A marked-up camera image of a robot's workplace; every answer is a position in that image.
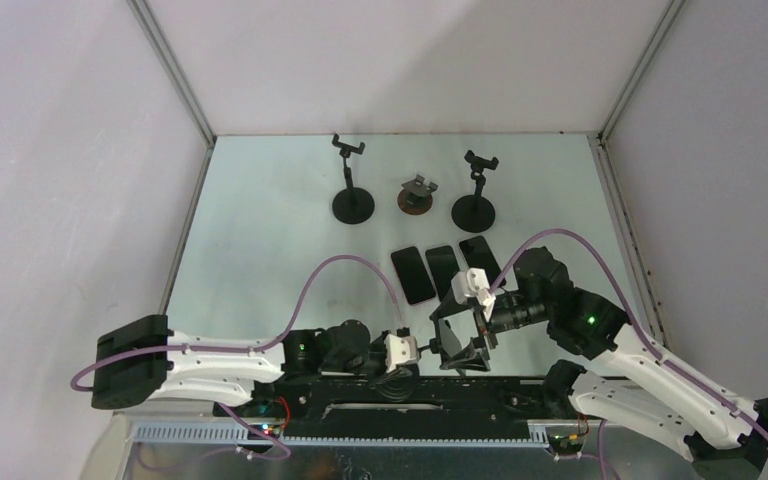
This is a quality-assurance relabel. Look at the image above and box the black phone pink case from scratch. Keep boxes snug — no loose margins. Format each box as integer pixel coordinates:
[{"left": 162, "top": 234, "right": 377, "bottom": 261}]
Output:
[{"left": 390, "top": 246, "right": 436, "bottom": 306}]

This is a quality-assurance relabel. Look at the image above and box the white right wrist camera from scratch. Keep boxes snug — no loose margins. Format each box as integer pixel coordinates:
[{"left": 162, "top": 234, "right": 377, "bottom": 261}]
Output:
[{"left": 450, "top": 268, "right": 496, "bottom": 320}]

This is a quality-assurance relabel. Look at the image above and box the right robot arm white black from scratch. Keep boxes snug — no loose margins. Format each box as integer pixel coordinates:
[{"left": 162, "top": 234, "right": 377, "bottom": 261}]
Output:
[{"left": 431, "top": 247, "right": 768, "bottom": 479}]

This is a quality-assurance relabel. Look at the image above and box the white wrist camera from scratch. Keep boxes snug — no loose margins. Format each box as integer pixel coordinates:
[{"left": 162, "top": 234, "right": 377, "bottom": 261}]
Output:
[
  {"left": 383, "top": 328, "right": 421, "bottom": 373},
  {"left": 450, "top": 268, "right": 496, "bottom": 320}
]

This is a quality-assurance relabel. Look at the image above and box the small teal phone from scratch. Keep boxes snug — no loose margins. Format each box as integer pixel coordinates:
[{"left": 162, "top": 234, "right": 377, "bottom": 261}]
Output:
[{"left": 425, "top": 245, "right": 460, "bottom": 301}]

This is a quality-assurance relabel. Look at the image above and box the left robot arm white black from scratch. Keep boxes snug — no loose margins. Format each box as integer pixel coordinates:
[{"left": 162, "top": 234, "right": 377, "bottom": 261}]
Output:
[{"left": 88, "top": 315, "right": 421, "bottom": 417}]

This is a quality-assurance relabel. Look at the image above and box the black smartphone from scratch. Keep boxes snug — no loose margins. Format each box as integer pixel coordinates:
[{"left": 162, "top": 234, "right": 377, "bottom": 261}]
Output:
[{"left": 458, "top": 235, "right": 507, "bottom": 288}]

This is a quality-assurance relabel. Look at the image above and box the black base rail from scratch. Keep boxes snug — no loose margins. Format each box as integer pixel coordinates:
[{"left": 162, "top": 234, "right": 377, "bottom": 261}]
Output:
[{"left": 232, "top": 375, "right": 591, "bottom": 440}]

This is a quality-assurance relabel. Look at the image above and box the brown round phone stand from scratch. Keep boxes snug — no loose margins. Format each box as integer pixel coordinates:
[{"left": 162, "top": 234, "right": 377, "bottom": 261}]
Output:
[{"left": 397, "top": 174, "right": 439, "bottom": 216}]

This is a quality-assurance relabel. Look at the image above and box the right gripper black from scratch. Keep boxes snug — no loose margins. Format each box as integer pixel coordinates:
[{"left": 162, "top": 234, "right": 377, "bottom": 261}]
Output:
[{"left": 429, "top": 286, "right": 551, "bottom": 373}]

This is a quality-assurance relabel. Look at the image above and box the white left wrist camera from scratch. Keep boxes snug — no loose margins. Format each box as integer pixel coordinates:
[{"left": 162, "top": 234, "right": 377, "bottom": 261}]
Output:
[{"left": 383, "top": 328, "right": 421, "bottom": 373}]

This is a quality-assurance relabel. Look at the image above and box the black round-base phone stand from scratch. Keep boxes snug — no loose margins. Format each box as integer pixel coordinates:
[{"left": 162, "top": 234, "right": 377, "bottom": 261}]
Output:
[{"left": 451, "top": 150, "right": 499, "bottom": 233}]

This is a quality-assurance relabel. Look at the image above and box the grey cable duct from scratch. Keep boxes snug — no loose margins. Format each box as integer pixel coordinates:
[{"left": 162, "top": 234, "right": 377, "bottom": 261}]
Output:
[{"left": 132, "top": 422, "right": 550, "bottom": 448}]

